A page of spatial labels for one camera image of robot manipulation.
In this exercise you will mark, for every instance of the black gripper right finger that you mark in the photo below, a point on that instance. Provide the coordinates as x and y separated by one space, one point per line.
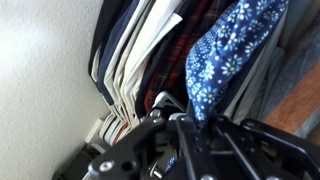
266 150

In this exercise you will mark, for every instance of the hanging clothes in closet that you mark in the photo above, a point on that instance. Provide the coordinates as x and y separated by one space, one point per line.
150 40

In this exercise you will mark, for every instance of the blue orange striped shirt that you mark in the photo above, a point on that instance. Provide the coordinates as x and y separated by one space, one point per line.
293 96

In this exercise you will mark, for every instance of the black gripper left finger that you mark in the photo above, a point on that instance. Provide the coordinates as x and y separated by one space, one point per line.
133 156

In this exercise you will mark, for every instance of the light grey shirt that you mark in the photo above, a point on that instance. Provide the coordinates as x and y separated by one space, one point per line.
253 95

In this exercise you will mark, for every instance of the dark blue white-patterned shirt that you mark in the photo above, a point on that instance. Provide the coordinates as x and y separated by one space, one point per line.
226 50

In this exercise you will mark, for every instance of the dark navy shirt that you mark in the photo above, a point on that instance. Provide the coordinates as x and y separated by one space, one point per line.
111 43

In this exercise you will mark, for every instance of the white plastic hanger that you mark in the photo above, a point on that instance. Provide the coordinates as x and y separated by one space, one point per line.
168 100

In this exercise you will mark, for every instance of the black shirt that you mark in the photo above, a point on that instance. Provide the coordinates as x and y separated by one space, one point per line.
100 26

